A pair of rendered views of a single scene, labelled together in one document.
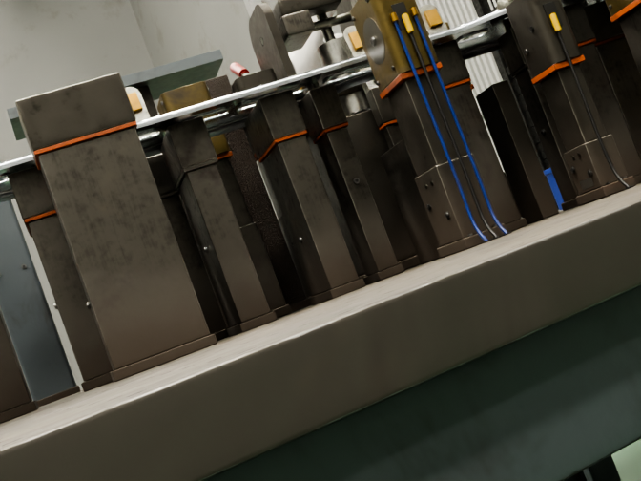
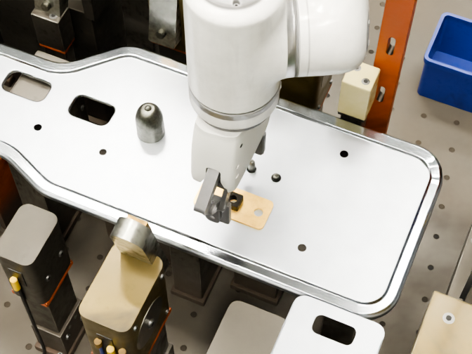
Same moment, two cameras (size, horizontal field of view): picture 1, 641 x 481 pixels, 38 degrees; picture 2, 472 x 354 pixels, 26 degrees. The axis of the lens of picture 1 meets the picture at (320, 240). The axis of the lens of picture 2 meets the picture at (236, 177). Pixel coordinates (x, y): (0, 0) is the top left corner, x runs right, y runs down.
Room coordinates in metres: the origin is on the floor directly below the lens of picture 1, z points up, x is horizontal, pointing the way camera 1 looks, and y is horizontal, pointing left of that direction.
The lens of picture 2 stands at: (0.98, -0.89, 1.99)
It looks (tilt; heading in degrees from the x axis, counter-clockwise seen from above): 59 degrees down; 40
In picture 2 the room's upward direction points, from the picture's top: straight up
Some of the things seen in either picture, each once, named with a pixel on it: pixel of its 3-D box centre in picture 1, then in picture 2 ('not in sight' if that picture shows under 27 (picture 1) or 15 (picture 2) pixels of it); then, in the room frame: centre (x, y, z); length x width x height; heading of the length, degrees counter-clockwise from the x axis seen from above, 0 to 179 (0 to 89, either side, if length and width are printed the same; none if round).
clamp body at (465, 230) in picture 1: (429, 117); not in sight; (1.15, -0.18, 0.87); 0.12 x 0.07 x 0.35; 16
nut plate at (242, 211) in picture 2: not in sight; (233, 201); (1.40, -0.53, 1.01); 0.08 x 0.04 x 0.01; 106
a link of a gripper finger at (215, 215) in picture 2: not in sight; (211, 211); (1.35, -0.55, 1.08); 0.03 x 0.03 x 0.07; 16
